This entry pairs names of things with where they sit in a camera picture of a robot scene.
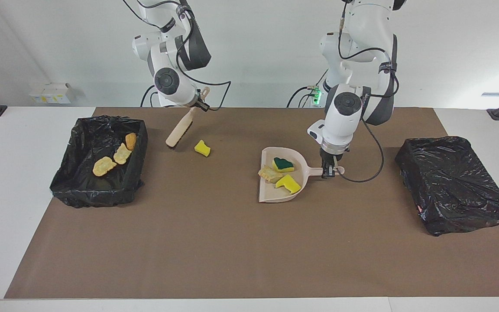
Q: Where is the white wall socket box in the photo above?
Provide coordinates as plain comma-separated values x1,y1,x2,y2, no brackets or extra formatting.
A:
29,83,77,104

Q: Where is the green and yellow sponge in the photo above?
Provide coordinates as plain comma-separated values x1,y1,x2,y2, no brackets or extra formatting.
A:
272,157,295,173

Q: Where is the pale bread piece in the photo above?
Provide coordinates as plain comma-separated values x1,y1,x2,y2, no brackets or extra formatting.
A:
258,166,284,184
113,143,132,165
92,156,117,177

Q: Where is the beige hand brush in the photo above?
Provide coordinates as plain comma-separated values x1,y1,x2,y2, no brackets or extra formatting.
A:
165,87,211,149

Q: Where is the black bag-lined open bin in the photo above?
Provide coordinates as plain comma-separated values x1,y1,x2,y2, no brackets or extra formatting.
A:
49,115,149,208

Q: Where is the beige plastic dustpan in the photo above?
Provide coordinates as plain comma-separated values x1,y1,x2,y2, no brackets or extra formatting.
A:
258,147,345,203

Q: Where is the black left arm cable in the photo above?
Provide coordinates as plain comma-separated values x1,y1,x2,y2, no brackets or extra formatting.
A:
338,0,400,184

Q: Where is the black base cable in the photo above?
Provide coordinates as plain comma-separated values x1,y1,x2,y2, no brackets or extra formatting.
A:
140,84,157,108
286,69,329,108

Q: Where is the brown table mat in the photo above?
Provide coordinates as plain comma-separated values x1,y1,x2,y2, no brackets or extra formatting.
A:
4,107,499,299

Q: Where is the black bag-covered closed bin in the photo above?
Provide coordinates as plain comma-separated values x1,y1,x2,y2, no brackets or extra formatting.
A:
395,136,499,237

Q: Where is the notched yellow sponge piece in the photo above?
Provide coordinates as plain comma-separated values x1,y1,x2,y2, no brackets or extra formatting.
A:
275,174,302,194

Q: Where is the black right base cable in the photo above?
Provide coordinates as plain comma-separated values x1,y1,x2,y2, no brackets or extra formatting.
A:
140,84,157,108

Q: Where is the black left base cable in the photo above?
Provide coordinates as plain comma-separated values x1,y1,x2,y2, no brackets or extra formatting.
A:
286,69,329,108

